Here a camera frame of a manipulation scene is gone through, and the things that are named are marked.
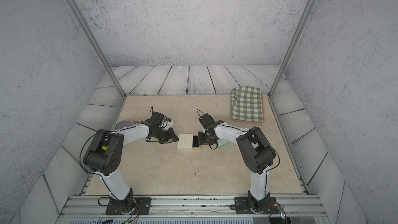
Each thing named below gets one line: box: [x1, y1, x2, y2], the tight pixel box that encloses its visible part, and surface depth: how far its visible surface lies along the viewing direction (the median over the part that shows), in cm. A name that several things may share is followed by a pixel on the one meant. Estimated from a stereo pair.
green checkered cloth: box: [230, 86, 264, 123], surface depth 117 cm
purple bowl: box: [114, 120, 132, 130], surface depth 101 cm
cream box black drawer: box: [192, 134, 201, 151], surface depth 93 cm
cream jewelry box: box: [176, 133, 193, 149], surface depth 93 cm
